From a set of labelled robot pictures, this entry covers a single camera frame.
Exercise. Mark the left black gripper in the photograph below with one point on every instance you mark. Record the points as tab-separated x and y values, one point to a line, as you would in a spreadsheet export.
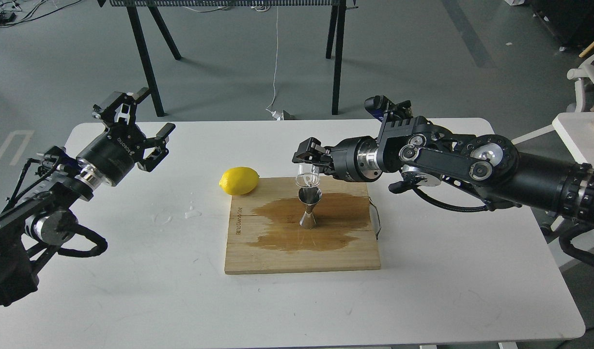
115	151

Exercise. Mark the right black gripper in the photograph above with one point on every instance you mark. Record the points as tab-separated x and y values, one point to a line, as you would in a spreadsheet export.
351	160

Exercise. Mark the clear plastic cup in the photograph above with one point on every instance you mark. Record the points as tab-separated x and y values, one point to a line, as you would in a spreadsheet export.
308	176

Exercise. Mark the steel jigger measuring cup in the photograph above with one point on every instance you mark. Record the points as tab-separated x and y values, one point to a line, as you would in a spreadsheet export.
310	197

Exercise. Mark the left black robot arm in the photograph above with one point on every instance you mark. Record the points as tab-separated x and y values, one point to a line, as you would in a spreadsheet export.
37	222

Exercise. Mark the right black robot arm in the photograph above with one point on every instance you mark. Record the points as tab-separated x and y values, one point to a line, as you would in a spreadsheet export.
459	172

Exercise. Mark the white power adapter on floor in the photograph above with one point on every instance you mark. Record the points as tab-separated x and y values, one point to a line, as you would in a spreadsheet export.
281	115

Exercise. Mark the yellow lemon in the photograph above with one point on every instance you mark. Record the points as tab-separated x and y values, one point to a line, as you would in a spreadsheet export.
238	181

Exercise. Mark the wooden cutting board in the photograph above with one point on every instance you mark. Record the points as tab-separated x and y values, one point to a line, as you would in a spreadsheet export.
264	235

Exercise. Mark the white side table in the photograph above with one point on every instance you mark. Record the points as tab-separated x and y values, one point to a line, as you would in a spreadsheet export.
575	130

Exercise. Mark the white office chair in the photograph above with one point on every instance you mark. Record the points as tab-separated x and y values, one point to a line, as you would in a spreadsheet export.
583	78

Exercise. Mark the black metal frame table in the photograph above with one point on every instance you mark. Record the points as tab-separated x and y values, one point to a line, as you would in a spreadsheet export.
265	55

